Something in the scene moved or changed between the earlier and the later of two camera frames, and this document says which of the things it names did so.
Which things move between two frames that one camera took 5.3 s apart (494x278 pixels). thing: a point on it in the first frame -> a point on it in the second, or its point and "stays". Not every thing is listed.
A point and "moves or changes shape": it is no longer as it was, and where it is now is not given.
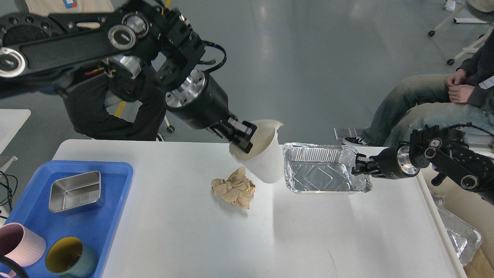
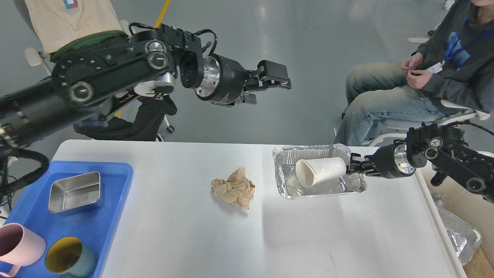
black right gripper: (396, 162) stays
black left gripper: (200, 103) -> (225, 80)
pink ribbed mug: (21, 244) stays
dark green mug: (68, 257) stays
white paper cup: (265, 160) -> (310, 171)
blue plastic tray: (97, 225) stays
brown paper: (236, 190) stays
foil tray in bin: (466, 238) stays
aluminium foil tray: (316, 168) moves or changes shape
